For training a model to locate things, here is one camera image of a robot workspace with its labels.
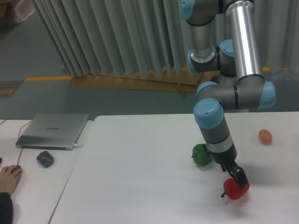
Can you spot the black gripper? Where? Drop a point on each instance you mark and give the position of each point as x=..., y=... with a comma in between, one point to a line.
x=227, y=162

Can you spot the red bell pepper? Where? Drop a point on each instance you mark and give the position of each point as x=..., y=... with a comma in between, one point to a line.
x=232, y=190

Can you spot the dark sleeved forearm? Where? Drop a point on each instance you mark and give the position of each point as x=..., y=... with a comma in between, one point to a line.
x=6, y=208

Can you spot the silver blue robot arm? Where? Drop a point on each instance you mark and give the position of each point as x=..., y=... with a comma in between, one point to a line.
x=241, y=59

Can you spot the green bell pepper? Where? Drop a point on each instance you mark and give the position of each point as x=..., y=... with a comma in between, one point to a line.
x=201, y=155

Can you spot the person's bare hand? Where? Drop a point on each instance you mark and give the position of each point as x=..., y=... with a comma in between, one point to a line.
x=9, y=177

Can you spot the brown egg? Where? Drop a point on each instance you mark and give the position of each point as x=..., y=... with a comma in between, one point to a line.
x=265, y=136

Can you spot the flat brown cardboard sheet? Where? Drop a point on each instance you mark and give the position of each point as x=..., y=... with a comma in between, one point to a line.
x=183, y=81

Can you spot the silver closed laptop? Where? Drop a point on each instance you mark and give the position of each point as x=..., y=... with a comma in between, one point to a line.
x=53, y=131

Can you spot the pale green pleated curtain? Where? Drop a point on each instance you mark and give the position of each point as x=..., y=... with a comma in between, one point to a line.
x=130, y=36

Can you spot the small black controller device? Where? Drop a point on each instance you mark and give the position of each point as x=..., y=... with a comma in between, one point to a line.
x=45, y=159

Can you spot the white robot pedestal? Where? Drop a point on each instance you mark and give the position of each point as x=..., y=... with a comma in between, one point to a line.
x=225, y=81

